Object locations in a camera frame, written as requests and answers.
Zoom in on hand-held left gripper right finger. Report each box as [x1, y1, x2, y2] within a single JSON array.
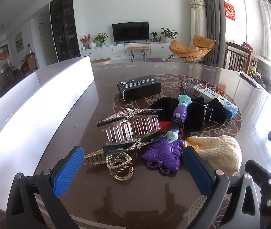
[[183, 146, 261, 229]]

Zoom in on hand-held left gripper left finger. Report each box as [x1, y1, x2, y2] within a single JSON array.
[[6, 145, 86, 229]]

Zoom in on purple toy wand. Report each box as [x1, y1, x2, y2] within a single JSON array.
[[141, 94, 193, 175]]

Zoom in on gold pearl hair clip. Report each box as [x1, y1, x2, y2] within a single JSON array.
[[83, 148, 134, 181]]

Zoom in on red tube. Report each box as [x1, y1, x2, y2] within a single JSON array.
[[159, 121, 174, 134]]

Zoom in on black velvet pouch white trim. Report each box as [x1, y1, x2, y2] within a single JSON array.
[[148, 97, 181, 124], [186, 97, 227, 132]]

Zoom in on blue white medicine box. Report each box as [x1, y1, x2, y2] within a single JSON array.
[[190, 83, 239, 121]]

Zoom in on white cardboard box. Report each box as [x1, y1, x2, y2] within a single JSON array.
[[0, 55, 101, 210]]

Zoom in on rhinestone hair claw clip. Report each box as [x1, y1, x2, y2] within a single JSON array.
[[97, 108, 166, 153]]

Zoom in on black eyeglasses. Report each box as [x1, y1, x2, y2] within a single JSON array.
[[180, 78, 194, 98]]

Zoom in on black printed box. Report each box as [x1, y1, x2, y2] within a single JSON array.
[[116, 75, 162, 102]]

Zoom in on brown patterned desktop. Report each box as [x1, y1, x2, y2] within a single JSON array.
[[34, 61, 271, 229]]

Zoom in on wooden slatted chair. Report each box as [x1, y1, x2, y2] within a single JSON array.
[[226, 42, 271, 77]]

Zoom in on white sheer curtain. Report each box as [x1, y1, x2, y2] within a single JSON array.
[[258, 0, 271, 58]]

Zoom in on beige cat scratcher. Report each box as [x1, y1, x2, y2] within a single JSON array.
[[91, 58, 112, 65]]

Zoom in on wooden dining chair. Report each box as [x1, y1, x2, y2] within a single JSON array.
[[27, 52, 38, 71]]

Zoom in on orange lounge chair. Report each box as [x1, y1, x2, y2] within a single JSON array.
[[165, 35, 216, 64]]

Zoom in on white television cabinet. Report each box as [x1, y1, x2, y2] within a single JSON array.
[[80, 42, 174, 61]]

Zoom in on red flower vase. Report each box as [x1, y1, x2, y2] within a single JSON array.
[[80, 34, 92, 50]]

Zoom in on bushy green potted plant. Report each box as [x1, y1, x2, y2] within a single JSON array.
[[94, 32, 109, 46]]

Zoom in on wooden bench hairpin legs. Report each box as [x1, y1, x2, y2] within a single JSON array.
[[127, 46, 150, 62]]

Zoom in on black glass display cabinet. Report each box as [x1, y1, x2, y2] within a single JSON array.
[[49, 0, 81, 62]]

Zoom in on grey curtain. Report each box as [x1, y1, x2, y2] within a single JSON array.
[[196, 0, 227, 68]]

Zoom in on large leafy potted plant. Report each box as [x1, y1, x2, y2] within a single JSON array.
[[159, 27, 178, 43]]

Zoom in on covered standing air conditioner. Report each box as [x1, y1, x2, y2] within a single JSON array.
[[189, 0, 207, 44]]

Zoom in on flat screen television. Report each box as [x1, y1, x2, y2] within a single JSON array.
[[112, 21, 149, 42]]

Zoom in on framed wall painting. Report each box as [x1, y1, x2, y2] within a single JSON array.
[[14, 31, 23, 53]]

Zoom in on red wall hanging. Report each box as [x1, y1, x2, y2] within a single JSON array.
[[224, 1, 236, 21]]

